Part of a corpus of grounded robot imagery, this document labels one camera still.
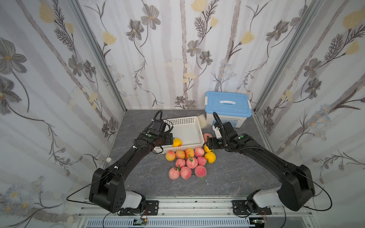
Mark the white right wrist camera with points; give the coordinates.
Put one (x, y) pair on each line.
(217, 132)

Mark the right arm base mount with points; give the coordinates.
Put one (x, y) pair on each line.
(242, 207)

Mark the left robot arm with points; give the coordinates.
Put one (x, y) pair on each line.
(108, 185)

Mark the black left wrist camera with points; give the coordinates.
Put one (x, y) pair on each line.
(159, 126)

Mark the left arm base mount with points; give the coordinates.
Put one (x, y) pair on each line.
(146, 208)

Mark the orange wrinkled peach right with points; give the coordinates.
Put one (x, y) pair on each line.
(189, 153)

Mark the yellow peach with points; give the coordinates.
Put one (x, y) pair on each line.
(206, 148)
(210, 157)

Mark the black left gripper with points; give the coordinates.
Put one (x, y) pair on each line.
(166, 139)

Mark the clear bag of white material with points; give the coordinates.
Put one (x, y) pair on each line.
(202, 121)

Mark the pink peach with leaf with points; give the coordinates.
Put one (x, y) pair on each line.
(192, 163)

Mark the blue lidded storage box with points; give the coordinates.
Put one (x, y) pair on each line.
(230, 107)

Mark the white perforated plastic basket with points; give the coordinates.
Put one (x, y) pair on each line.
(188, 130)

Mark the pink peach upper row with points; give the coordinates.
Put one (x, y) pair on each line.
(199, 152)

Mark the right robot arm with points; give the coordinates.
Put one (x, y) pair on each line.
(297, 187)

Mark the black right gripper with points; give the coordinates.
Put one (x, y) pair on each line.
(212, 142)

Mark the orange wrinkled peach middle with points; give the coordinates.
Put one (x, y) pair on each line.
(180, 154)

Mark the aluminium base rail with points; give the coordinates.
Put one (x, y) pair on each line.
(195, 212)

